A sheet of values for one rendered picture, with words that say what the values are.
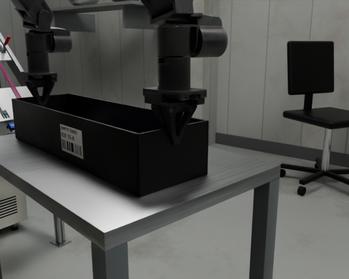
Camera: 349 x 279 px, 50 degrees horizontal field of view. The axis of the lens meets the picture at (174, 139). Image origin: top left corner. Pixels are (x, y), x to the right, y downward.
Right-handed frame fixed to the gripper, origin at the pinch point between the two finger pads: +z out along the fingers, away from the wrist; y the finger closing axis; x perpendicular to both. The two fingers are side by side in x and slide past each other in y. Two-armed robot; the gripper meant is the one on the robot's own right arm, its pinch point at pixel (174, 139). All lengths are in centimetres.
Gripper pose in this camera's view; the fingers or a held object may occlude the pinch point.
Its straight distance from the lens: 67.4
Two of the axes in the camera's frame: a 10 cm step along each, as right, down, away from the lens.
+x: -7.3, 1.7, -6.6
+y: -6.8, -1.7, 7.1
